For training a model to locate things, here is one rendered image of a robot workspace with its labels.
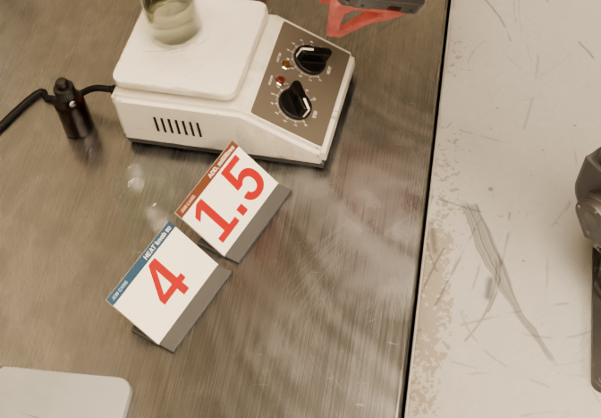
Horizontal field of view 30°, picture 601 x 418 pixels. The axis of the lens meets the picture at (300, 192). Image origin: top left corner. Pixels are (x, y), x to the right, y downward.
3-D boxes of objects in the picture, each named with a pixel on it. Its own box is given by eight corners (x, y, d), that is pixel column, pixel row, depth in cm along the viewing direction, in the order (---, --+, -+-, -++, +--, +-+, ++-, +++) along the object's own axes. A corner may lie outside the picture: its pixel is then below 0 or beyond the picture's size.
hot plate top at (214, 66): (271, 8, 106) (270, 1, 105) (235, 102, 99) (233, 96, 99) (153, -5, 109) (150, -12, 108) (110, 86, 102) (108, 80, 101)
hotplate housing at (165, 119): (357, 70, 111) (351, 12, 105) (325, 174, 104) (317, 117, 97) (148, 46, 116) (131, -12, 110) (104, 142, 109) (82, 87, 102)
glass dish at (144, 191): (131, 170, 106) (126, 156, 104) (185, 182, 105) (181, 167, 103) (107, 216, 103) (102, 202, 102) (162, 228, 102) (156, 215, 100)
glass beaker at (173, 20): (139, 47, 104) (118, -18, 98) (165, 8, 107) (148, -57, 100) (196, 62, 102) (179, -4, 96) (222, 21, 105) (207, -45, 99)
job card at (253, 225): (292, 191, 103) (287, 164, 99) (239, 264, 98) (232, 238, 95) (237, 167, 105) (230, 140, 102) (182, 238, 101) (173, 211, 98)
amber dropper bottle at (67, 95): (100, 121, 110) (81, 72, 105) (83, 143, 109) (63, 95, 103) (76, 112, 112) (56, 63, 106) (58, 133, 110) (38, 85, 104)
